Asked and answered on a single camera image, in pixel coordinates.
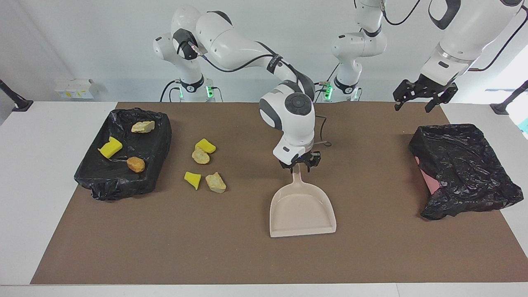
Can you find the teal plastic object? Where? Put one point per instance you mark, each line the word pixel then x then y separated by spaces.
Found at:
pixel 525 125

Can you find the sliced golden bread piece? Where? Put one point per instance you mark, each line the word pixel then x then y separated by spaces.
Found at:
pixel 143 126

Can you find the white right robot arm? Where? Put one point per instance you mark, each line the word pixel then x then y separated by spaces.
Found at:
pixel 231 45

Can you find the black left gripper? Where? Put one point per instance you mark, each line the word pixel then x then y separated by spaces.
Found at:
pixel 433 86

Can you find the small yellow sponge piece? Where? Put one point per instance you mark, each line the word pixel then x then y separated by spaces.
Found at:
pixel 192 179

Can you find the brown fried bread roll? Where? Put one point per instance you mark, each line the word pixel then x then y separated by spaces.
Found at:
pixel 136 164

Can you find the black stand foot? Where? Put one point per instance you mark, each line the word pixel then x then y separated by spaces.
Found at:
pixel 20 104
pixel 501 108

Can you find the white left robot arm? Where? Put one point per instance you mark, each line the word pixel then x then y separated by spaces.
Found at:
pixel 466 33

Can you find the white wall boxes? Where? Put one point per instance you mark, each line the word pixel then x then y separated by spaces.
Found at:
pixel 74 88

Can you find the blocky pale bread chunk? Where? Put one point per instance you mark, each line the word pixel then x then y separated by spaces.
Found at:
pixel 215 182

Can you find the brown table mat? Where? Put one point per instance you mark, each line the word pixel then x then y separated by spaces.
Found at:
pixel 206 247

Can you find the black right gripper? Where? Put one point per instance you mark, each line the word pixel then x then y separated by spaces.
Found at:
pixel 299 160

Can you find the black bag lined pink bin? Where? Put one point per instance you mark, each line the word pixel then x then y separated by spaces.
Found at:
pixel 462 165

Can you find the notched yellow sponge piece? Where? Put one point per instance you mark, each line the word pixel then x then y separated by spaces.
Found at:
pixel 110 147

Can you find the pale bread piece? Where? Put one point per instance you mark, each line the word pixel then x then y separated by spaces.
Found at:
pixel 200 156

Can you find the beige plastic dustpan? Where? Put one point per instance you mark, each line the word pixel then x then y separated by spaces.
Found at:
pixel 301 210

